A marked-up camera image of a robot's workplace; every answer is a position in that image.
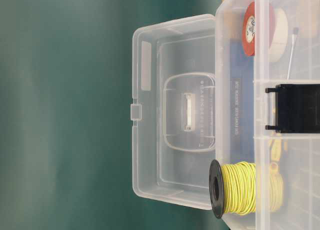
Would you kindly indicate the clear toolbox lid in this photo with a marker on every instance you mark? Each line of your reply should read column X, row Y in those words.
column 173, row 110

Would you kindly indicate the clear plastic toolbox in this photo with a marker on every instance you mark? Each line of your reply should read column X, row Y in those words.
column 288, row 164

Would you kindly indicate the black toolbox latch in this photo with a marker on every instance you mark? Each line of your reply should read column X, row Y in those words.
column 297, row 108

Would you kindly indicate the screwdriver with metal shaft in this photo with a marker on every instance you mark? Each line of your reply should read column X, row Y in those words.
column 294, row 36

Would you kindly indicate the red tape roll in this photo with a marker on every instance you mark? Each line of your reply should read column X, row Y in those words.
column 249, row 29

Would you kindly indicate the white tape roll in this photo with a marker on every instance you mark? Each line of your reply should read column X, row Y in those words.
column 280, row 36

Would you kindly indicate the yellow wire spool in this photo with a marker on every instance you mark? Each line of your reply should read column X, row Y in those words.
column 232, row 188

